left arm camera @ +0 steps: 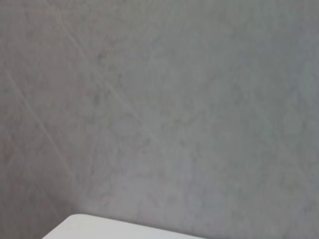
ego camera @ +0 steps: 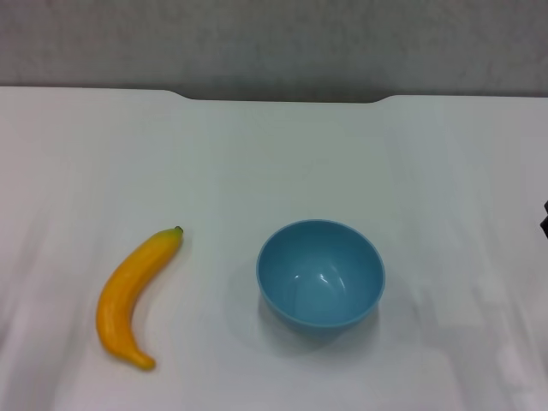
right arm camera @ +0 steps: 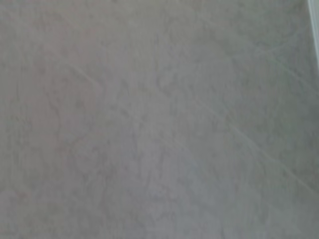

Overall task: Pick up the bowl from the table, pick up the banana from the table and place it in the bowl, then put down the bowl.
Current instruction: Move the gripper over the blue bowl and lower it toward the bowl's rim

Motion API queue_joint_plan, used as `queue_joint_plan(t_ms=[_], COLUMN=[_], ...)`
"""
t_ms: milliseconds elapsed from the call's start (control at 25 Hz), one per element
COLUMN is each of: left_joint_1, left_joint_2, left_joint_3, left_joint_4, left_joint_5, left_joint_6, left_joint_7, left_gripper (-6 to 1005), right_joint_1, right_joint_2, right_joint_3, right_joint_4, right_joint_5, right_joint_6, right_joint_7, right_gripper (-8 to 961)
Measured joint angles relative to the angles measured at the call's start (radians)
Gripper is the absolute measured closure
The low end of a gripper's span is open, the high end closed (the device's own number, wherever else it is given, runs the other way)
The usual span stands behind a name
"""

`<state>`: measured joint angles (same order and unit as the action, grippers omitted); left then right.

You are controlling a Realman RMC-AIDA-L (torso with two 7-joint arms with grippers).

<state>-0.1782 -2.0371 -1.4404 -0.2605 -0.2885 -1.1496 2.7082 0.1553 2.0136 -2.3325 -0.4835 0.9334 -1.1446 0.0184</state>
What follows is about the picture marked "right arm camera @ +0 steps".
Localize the white table edge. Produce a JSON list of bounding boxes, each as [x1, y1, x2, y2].
[[307, 0, 319, 23]]

